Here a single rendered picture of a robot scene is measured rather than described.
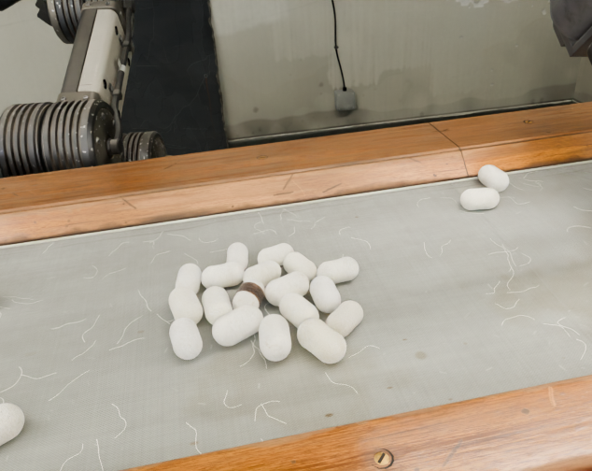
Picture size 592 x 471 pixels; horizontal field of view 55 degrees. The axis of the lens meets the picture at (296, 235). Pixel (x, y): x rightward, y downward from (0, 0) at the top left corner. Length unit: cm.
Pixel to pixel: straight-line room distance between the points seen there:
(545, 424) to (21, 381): 32
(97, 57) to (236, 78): 163
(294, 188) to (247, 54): 191
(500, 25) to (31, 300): 248
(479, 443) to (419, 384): 7
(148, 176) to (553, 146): 44
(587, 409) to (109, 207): 44
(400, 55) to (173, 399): 233
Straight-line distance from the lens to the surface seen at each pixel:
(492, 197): 56
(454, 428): 32
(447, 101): 275
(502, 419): 33
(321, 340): 37
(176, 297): 42
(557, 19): 63
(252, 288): 42
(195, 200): 57
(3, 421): 38
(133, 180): 61
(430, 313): 43
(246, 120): 253
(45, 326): 47
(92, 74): 86
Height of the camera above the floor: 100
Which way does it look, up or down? 30 degrees down
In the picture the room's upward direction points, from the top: 4 degrees counter-clockwise
